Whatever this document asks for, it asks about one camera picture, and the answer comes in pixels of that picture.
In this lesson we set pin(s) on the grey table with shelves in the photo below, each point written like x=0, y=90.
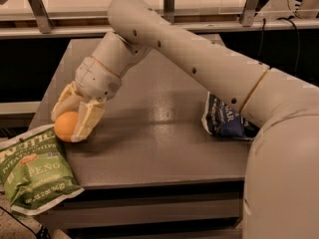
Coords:
x=150, y=170

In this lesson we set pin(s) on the orange ball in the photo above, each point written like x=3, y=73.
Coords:
x=64, y=125

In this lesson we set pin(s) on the green jalapeno chip bag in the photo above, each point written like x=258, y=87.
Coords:
x=34, y=172

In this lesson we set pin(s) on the middle metal bracket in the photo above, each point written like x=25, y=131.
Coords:
x=168, y=10

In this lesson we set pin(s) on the black cable floor left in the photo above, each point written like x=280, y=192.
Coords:
x=12, y=227

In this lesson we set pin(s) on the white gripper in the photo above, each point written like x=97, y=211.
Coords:
x=96, y=79

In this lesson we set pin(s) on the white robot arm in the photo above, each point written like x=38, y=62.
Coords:
x=281, y=189

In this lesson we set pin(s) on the metal counter rail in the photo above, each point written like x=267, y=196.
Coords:
x=29, y=29

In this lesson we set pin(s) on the right metal bracket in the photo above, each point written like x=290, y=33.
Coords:
x=247, y=16

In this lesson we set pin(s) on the left metal bracket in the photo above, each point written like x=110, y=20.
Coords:
x=42, y=19

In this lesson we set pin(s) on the metal bracket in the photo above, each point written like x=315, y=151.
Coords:
x=247, y=16
x=168, y=10
x=42, y=19

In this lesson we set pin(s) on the blue salt vinegar chip bag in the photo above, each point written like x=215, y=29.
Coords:
x=219, y=119

